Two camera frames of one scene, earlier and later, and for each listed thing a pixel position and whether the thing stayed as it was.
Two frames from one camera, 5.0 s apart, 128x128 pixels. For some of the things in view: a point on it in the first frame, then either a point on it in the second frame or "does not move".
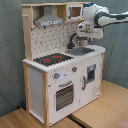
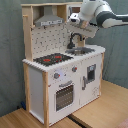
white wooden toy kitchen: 61,74 does not move
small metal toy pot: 83,41 → 79,52
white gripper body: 88,30 → 83,26
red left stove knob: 56,75 does not move
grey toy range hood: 48,18 does not move
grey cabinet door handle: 83,83 does not move
